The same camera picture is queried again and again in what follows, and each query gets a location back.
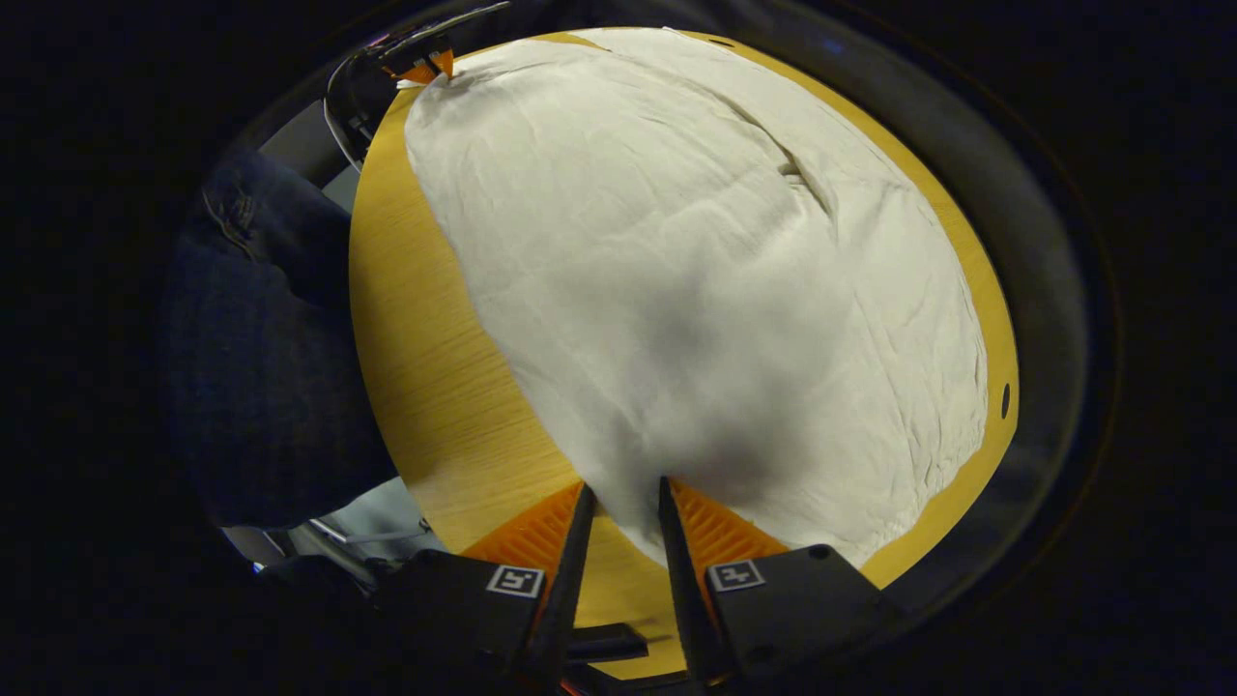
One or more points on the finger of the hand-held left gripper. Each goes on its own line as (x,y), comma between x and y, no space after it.
(430,70)

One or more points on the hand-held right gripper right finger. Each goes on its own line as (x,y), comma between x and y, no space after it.
(676,580)

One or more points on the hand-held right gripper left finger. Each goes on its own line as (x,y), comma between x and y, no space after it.
(572,580)

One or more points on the white jeans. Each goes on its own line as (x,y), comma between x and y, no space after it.
(696,271)

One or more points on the person's dark blue trouser leg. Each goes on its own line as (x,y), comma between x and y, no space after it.
(271,367)

